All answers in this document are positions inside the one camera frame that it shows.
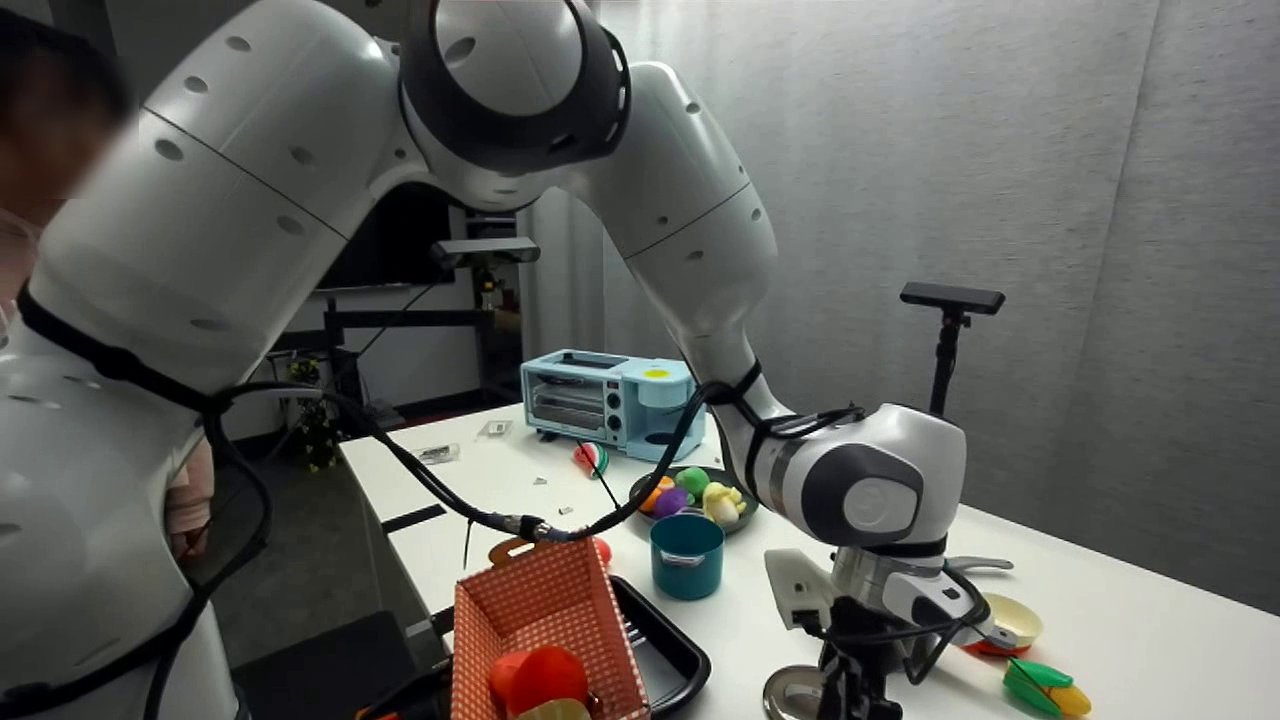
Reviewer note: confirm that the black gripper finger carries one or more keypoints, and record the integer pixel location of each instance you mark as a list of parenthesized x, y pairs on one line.
[(839, 696), (878, 703)]

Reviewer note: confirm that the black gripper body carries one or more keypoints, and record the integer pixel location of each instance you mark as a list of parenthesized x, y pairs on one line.
[(894, 612)]

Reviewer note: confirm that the grey round pot lid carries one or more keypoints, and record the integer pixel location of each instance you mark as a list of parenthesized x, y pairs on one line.
[(795, 694)]

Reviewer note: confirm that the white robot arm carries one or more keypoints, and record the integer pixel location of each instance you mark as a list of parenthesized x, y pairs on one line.
[(256, 161)]

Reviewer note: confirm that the green yellow toy corn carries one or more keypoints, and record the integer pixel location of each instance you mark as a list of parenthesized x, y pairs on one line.
[(1047, 690)]

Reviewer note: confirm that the black baking tray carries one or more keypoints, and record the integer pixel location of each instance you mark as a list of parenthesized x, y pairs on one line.
[(670, 664)]

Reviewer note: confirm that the dark plate of toy food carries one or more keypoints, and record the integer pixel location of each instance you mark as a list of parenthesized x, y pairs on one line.
[(693, 491)]

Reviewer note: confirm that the red toy tomato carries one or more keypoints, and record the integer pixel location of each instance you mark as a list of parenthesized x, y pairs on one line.
[(523, 681)]

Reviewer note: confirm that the light blue toy oven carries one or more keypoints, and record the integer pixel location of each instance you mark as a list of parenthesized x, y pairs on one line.
[(604, 398)]

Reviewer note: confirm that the person behind robot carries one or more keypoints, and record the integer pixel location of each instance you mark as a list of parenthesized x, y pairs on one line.
[(70, 234)]

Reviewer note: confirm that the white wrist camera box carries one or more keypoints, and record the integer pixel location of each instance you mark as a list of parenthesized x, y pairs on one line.
[(803, 589)]

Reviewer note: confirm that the blue pot with handles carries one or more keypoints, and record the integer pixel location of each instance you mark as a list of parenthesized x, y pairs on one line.
[(684, 558)]

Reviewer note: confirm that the black camera tripod stand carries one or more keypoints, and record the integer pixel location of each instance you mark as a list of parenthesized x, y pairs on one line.
[(959, 309)]

